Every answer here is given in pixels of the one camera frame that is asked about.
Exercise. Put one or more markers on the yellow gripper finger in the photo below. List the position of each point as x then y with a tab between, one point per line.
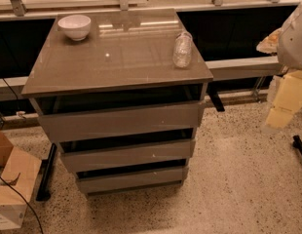
284	101
270	43

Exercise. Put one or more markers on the grey top drawer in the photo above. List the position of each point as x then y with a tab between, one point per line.
116	123

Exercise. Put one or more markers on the grey drawer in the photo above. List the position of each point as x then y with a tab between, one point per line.
120	182
116	123
128	156

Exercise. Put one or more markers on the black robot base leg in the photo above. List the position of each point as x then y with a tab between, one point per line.
297	143

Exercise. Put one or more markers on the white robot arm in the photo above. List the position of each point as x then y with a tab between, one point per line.
289	50

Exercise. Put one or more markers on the grey bottom drawer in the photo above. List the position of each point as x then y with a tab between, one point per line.
120	182

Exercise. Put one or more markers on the grey drawer cabinet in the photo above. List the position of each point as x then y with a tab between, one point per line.
124	63

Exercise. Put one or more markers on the grey middle drawer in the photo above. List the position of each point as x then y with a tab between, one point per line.
128	156

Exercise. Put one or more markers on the black right stand foot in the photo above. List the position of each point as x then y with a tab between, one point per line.
215	99

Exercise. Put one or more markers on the black stand foot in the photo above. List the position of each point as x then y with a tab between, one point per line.
215	99
43	193

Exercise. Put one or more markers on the clear plastic bottle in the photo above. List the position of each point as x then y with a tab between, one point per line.
182	49

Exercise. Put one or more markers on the white ceramic bowl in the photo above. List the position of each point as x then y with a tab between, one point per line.
75	27

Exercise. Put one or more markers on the black left stand foot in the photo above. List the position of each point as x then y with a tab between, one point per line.
43	193

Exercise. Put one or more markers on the cardboard box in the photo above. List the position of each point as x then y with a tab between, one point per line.
18	172

